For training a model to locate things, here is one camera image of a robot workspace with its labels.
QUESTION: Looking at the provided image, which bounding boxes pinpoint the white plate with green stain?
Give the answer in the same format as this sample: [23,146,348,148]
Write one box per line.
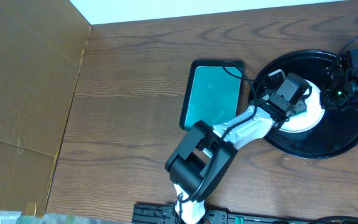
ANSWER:
[280,80,325,133]

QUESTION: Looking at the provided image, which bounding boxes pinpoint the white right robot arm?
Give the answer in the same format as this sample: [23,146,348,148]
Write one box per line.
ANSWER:
[320,60,358,110]

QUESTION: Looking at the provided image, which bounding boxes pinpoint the round black tray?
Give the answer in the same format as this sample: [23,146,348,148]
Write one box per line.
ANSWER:
[256,50,358,159]

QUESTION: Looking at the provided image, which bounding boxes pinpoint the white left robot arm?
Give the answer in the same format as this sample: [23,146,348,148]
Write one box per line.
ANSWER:
[165,70,318,223]

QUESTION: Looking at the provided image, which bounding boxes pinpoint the brown cardboard panel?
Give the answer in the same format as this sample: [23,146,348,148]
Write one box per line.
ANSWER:
[0,0,91,217]

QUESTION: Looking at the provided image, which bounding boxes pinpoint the black rectangular soap water tray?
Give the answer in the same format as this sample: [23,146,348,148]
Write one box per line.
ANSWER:
[179,60,244,131]

